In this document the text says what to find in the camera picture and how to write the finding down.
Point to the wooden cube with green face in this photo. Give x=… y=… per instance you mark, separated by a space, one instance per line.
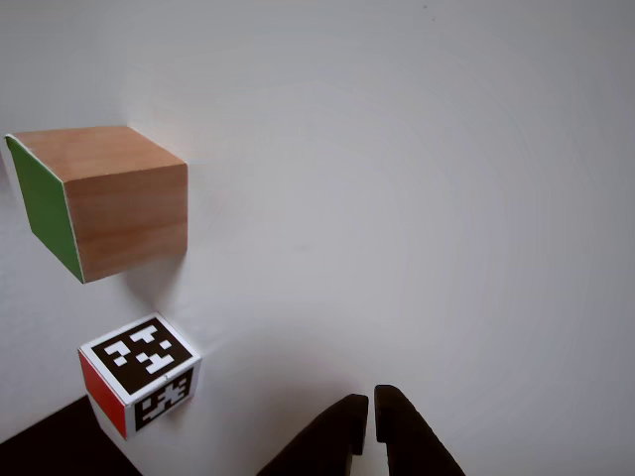
x=124 y=208

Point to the wooden cube red face marker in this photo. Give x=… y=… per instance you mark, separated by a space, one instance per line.
x=141 y=352

